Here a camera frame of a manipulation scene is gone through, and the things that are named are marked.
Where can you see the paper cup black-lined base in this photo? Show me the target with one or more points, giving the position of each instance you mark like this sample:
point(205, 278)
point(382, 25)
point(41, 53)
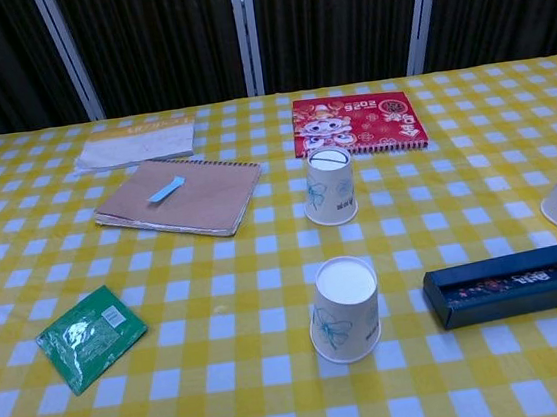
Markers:
point(329, 192)

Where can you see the brown spiral notebook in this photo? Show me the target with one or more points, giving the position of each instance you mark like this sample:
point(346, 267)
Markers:
point(198, 207)

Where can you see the yellow white checkered tablecloth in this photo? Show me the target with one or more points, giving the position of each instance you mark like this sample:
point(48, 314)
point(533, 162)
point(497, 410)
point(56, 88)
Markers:
point(217, 286)

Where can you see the light blue clip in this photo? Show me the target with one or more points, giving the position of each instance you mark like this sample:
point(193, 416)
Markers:
point(163, 192)

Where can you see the red spiral calendar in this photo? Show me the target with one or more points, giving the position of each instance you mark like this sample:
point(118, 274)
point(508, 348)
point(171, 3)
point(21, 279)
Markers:
point(364, 120)

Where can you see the white notepad yellow header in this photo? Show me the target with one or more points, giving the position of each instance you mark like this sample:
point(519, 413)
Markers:
point(140, 143)

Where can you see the small green card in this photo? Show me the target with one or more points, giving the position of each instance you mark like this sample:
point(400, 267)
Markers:
point(89, 338)

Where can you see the dark blue long box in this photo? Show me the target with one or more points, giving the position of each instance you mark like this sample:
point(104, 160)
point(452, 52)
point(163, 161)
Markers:
point(514, 287)

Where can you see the white partition frame post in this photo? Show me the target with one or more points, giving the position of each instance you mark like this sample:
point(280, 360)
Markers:
point(72, 66)
point(245, 31)
point(420, 16)

